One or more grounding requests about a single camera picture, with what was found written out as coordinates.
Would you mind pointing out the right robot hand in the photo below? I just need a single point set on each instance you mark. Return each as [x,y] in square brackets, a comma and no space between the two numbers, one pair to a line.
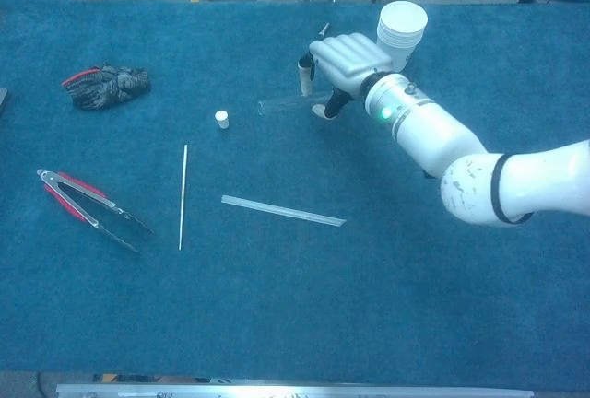
[350,59]

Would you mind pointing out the clear glass test tube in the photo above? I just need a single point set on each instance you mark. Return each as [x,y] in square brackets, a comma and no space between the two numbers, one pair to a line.
[286,104]

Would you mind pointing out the small white cap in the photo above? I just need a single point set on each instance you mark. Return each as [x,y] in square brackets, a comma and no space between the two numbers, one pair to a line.
[222,119]

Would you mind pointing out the small metal bolt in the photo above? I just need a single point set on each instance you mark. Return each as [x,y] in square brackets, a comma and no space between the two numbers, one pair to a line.
[325,28]

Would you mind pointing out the stack of white paper cups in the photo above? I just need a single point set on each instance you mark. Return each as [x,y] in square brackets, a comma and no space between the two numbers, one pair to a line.
[401,20]

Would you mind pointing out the clear plastic ruler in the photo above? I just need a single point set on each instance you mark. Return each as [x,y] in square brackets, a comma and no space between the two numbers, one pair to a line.
[283,211]

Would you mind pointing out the thin white stick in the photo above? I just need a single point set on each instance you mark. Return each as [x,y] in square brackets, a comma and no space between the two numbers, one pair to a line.
[183,195]

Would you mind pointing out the blue cloth table cover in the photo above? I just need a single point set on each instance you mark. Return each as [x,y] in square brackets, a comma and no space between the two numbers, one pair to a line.
[415,278]

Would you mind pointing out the black and red work glove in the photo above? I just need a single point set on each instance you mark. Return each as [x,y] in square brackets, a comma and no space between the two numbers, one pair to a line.
[106,87]

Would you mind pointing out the aluminium rail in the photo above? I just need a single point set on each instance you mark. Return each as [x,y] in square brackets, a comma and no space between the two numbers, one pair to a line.
[276,391]

